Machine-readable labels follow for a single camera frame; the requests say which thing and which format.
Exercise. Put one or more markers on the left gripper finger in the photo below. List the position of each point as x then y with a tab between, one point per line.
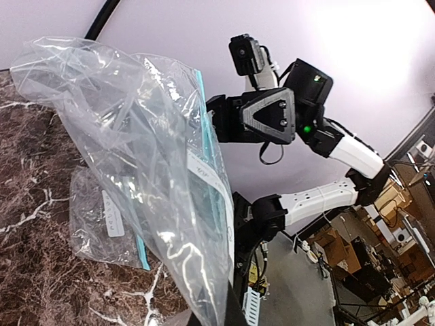
233	314

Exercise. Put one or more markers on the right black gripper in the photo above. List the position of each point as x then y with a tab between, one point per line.
254	117

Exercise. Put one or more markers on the large clear zip bag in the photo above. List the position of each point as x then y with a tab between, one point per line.
141	124

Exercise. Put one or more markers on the small clear zip bag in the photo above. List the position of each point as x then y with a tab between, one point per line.
98	230

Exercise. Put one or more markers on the white slotted cable duct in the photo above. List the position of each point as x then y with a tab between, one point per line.
251	306

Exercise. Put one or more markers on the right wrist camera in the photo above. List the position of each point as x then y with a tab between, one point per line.
249	57

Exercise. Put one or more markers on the left black frame post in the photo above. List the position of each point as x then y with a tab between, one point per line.
101	19

